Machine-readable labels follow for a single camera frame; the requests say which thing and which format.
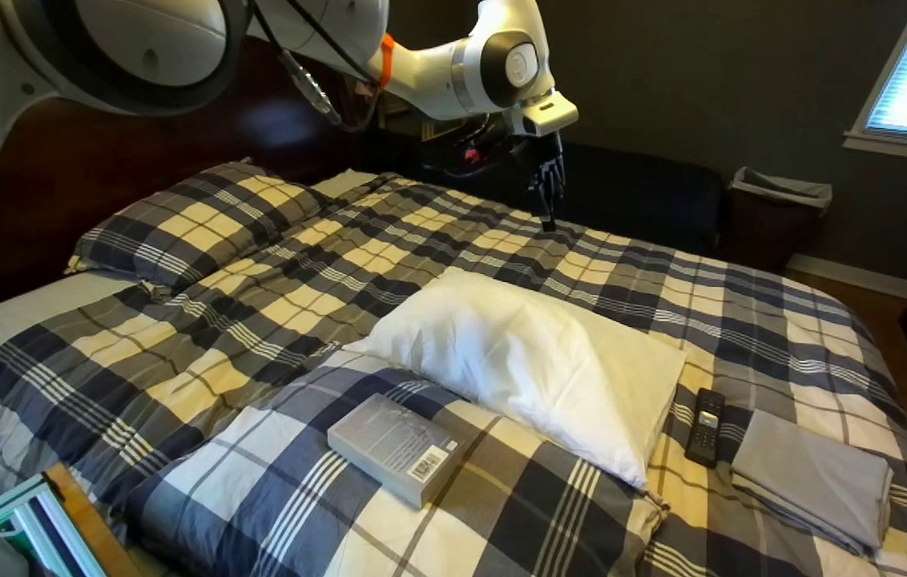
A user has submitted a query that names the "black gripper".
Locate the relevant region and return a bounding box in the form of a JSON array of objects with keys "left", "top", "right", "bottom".
[{"left": 525, "top": 136, "right": 575, "bottom": 235}]

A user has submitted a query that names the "wooden board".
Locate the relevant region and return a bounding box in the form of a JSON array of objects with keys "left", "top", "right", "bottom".
[{"left": 43, "top": 460, "right": 150, "bottom": 577}]

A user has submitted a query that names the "yellow black plaid comforter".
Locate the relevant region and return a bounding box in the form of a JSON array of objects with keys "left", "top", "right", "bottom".
[{"left": 0, "top": 164, "right": 907, "bottom": 577}]

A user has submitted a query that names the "white mattress sheet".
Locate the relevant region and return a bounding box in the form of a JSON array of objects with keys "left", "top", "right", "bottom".
[{"left": 0, "top": 271, "right": 140, "bottom": 371}]

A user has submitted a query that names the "blue white plaid pillow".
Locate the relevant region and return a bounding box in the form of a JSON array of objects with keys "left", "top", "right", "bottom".
[{"left": 112, "top": 365, "right": 672, "bottom": 577}]

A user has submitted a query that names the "grey tray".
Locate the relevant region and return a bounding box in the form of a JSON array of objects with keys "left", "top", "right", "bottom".
[{"left": 729, "top": 164, "right": 838, "bottom": 216}]

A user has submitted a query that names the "dark wooden nightstand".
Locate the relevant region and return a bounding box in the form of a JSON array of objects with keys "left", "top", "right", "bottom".
[{"left": 724, "top": 164, "right": 838, "bottom": 276}]

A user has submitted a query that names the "grey book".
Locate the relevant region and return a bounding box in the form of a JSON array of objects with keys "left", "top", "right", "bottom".
[{"left": 321, "top": 390, "right": 464, "bottom": 512}]

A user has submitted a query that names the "green metal frame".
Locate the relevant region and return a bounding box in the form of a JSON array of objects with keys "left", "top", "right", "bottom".
[{"left": 0, "top": 475, "right": 86, "bottom": 577}]

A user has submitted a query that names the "folded grey bed sheet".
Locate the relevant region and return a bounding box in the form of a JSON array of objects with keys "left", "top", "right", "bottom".
[{"left": 731, "top": 407, "right": 897, "bottom": 558}]

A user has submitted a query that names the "black remote control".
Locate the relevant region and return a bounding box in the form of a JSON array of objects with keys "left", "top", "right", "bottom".
[{"left": 684, "top": 384, "right": 734, "bottom": 471}]

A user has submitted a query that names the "orange cable strap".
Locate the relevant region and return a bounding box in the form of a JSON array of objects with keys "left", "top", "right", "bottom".
[{"left": 375, "top": 29, "right": 405, "bottom": 92}]

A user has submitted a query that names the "dark wooden headboard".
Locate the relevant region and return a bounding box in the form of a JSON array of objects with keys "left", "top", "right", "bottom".
[{"left": 0, "top": 37, "right": 423, "bottom": 415}]

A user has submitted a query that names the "yellow black plaid pillow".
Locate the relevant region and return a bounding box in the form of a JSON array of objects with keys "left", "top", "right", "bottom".
[{"left": 63, "top": 156, "right": 335, "bottom": 297}]

